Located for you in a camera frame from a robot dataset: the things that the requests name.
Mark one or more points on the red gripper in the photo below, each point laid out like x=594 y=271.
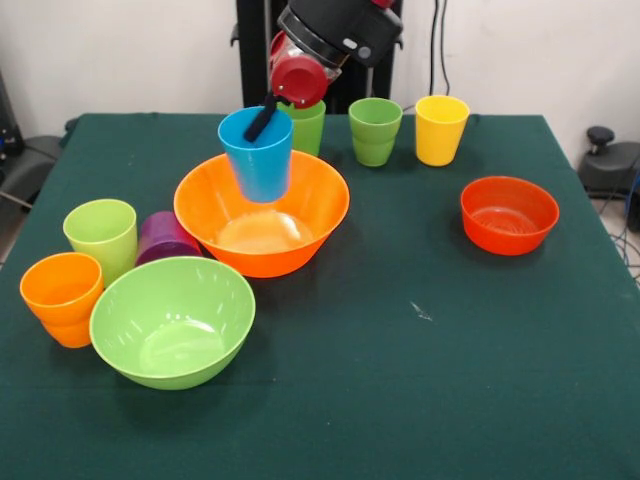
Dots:
x=300 y=82

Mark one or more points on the blue cup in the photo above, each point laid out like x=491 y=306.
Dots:
x=262 y=170

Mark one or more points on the large orange bowl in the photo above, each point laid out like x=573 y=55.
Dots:
x=320 y=225

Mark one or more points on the purple cup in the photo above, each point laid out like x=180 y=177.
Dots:
x=160 y=240

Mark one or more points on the yellow cup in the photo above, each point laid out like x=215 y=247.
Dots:
x=440 y=145

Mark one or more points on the lime green cup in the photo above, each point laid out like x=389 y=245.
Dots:
x=105 y=245

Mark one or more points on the large green bowl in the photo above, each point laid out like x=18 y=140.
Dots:
x=170 y=360

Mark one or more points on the red bowl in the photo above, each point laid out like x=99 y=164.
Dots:
x=510 y=240

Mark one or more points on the grey black device base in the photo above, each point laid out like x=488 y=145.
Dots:
x=30 y=160
x=610 y=170

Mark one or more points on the black equipment box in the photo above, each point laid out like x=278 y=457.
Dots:
x=7 y=130

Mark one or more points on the orange cup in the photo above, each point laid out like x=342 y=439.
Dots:
x=70 y=335
x=55 y=285

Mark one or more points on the dark green tablecloth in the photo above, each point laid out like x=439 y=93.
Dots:
x=400 y=350

